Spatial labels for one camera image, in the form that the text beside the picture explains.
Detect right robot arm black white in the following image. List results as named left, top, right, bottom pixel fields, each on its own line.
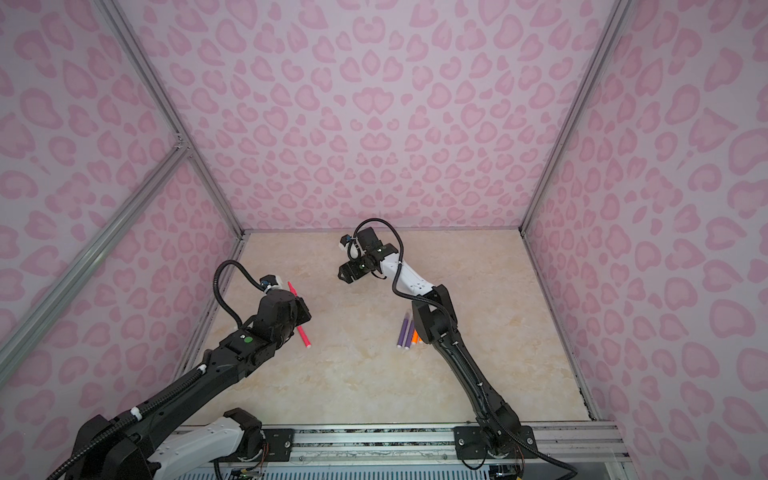
left=338, top=218, right=522, bottom=458

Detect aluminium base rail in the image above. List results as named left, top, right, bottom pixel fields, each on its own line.
left=173, top=422, right=631, bottom=480

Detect pink marker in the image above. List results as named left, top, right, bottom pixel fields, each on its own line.
left=288, top=282, right=312, bottom=349

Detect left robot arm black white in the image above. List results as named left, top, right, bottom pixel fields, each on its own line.
left=49, top=289, right=311, bottom=479

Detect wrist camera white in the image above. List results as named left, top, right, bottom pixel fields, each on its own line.
left=259, top=274, right=285, bottom=293
left=339, top=234, right=358, bottom=251

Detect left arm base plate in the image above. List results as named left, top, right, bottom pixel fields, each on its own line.
left=206, top=427, right=295, bottom=463

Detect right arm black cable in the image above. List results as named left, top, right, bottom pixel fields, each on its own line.
left=352, top=217, right=580, bottom=480

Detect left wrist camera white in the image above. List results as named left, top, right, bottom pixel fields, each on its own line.
left=259, top=274, right=285, bottom=293

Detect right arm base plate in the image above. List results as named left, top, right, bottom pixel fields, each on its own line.
left=451, top=425, right=537, bottom=461

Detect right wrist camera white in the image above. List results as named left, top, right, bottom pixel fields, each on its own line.
left=339, top=234, right=358, bottom=251

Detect purple marker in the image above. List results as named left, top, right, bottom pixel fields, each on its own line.
left=404, top=320, right=415, bottom=350
left=397, top=313, right=410, bottom=348

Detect diagonal aluminium frame bar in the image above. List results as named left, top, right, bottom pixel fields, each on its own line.
left=1, top=141, right=189, bottom=385

